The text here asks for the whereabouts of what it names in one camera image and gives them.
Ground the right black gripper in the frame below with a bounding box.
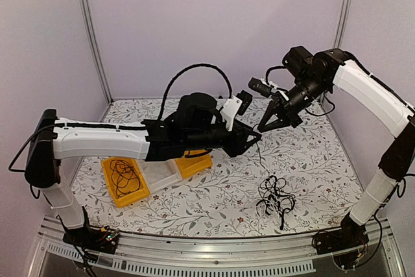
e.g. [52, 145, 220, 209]
[258, 75, 329, 132]

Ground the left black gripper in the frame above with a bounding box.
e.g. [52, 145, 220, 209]
[184, 120, 263, 158]

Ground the thin black cable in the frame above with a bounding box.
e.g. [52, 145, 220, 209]
[109, 158, 143, 199]

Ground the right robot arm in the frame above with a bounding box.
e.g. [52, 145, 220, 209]
[248, 46, 414, 248]

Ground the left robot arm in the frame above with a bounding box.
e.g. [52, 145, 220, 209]
[8, 64, 261, 247]

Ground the far yellow plastic bin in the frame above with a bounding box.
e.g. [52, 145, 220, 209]
[174, 150, 213, 179]

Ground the yellow plastic bin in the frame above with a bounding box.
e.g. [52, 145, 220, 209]
[101, 157, 150, 208]
[174, 150, 213, 179]

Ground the floral table cloth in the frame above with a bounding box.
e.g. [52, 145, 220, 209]
[72, 103, 362, 237]

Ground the white translucent plastic bin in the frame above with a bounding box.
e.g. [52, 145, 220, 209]
[138, 160, 182, 194]

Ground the near yellow plastic bin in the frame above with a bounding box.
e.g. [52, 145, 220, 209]
[101, 157, 150, 208]

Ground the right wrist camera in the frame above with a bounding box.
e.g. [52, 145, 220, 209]
[248, 77, 288, 98]

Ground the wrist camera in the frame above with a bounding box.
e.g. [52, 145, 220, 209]
[219, 90, 253, 132]
[248, 77, 288, 98]

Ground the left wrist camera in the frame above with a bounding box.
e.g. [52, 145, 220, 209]
[219, 90, 253, 132]

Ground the tangled black cable pile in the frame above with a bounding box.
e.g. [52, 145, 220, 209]
[255, 175, 296, 231]

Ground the front aluminium rail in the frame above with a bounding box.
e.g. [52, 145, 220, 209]
[25, 217, 410, 276]

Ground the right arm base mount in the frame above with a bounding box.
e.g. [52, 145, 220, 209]
[311, 213, 369, 271]

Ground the right aluminium frame post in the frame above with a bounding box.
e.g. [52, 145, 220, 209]
[332, 0, 352, 49]

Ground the aluminium frame post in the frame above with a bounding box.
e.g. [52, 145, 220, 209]
[79, 0, 113, 104]
[332, 0, 352, 49]

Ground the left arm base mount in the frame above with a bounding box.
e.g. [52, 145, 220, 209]
[61, 207, 119, 254]

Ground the left aluminium frame post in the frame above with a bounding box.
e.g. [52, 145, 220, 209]
[79, 0, 113, 104]

